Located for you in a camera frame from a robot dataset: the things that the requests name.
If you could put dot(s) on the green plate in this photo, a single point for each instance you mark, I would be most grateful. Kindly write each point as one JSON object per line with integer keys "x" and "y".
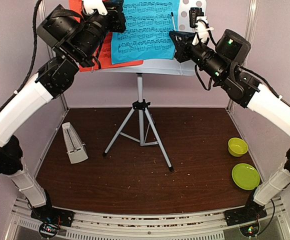
{"x": 245, "y": 176}

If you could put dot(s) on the aluminium front rail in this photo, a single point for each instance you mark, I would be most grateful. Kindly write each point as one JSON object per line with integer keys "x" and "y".
{"x": 204, "y": 225}

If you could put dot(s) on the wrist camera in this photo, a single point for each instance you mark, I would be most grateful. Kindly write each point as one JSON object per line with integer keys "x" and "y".
{"x": 199, "y": 22}
{"x": 91, "y": 6}

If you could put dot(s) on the right aluminium corner post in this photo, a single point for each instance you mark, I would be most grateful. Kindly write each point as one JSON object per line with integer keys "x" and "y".
{"x": 251, "y": 20}

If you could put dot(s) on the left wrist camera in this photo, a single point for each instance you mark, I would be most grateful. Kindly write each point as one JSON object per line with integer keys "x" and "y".
{"x": 91, "y": 6}

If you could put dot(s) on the green bowl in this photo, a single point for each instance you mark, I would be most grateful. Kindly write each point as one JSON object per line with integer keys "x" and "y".
{"x": 237, "y": 147}

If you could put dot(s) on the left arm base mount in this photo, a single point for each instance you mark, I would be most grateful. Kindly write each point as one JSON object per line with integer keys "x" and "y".
{"x": 52, "y": 221}

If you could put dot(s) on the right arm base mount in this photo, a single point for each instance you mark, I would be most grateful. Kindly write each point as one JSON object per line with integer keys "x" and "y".
{"x": 248, "y": 220}

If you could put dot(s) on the blue sheet music mat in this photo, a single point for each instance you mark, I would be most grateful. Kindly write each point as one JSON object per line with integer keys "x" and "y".
{"x": 148, "y": 23}

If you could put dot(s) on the grey metronome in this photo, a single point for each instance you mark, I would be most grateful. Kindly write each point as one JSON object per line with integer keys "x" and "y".
{"x": 75, "y": 148}

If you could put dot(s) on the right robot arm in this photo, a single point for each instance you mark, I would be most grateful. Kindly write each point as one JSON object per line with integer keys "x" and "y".
{"x": 248, "y": 89}

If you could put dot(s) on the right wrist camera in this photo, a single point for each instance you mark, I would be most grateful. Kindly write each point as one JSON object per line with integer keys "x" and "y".
{"x": 199, "y": 22}

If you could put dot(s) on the aluminium corner post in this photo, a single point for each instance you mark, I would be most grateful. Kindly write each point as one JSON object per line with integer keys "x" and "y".
{"x": 251, "y": 20}
{"x": 55, "y": 68}

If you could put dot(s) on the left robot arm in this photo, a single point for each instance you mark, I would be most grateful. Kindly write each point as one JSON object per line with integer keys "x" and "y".
{"x": 77, "y": 39}

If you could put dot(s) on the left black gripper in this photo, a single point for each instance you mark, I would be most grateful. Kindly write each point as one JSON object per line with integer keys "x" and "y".
{"x": 116, "y": 6}

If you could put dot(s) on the red sheet music mat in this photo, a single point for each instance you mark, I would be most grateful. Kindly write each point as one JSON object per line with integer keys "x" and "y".
{"x": 105, "y": 56}

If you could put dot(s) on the left aluminium corner post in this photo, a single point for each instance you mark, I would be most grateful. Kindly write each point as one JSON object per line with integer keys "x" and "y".
{"x": 55, "y": 68}

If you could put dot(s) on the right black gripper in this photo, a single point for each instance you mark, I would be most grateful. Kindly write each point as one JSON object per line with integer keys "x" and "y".
{"x": 181, "y": 46}

